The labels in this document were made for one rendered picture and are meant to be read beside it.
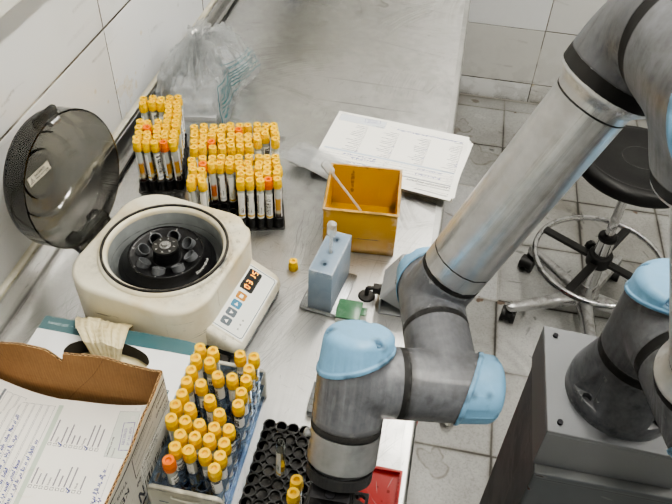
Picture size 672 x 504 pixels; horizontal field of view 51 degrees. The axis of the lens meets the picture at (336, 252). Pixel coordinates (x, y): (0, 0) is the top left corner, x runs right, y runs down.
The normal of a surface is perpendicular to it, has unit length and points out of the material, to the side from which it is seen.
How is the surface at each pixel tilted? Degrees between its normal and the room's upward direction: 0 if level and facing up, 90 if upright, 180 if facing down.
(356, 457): 63
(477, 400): 54
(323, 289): 90
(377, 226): 90
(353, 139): 1
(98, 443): 0
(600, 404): 69
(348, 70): 0
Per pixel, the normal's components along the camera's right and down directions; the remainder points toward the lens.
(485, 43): -0.19, 0.68
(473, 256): -0.35, 0.50
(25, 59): 0.98, 0.16
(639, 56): -0.99, -0.07
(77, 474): 0.06, -0.74
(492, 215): -0.61, 0.28
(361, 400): 0.10, 0.26
